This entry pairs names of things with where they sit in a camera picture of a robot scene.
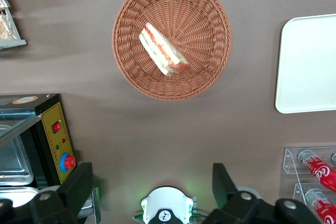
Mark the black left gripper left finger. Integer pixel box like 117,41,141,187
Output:
30,163,94,224

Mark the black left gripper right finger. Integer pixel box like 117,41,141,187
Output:
203,163,276,224

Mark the triangle sandwich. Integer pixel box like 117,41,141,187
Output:
138,22,190,76

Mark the cream plastic tray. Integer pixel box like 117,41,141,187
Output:
275,13,336,114

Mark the grey snack tray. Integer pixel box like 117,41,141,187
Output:
0,0,28,50

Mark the large brown wicker basket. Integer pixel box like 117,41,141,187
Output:
111,0,233,101

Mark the black food warmer, yellow panel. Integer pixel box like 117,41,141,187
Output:
0,93,102,224

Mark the steel pan in warmer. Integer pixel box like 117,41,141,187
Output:
0,125,34,186
0,187,40,208

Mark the clear acrylic bottle rack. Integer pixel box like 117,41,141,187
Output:
278,146,336,224

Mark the red cola bottle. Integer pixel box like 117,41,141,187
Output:
297,149,336,194
304,188,336,224

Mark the clear bag of snacks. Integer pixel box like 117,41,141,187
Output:
0,14,17,42

